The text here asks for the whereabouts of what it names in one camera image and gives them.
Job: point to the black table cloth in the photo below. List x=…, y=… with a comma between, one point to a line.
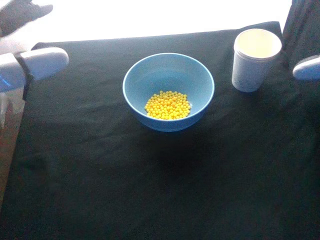
x=100, y=162

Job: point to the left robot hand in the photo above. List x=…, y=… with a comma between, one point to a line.
x=17, y=15

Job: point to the light blue bowl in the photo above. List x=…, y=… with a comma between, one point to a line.
x=170, y=72

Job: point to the white paper cup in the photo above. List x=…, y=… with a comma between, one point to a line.
x=247, y=72

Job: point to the yellow beads pile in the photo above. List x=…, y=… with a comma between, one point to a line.
x=167, y=106

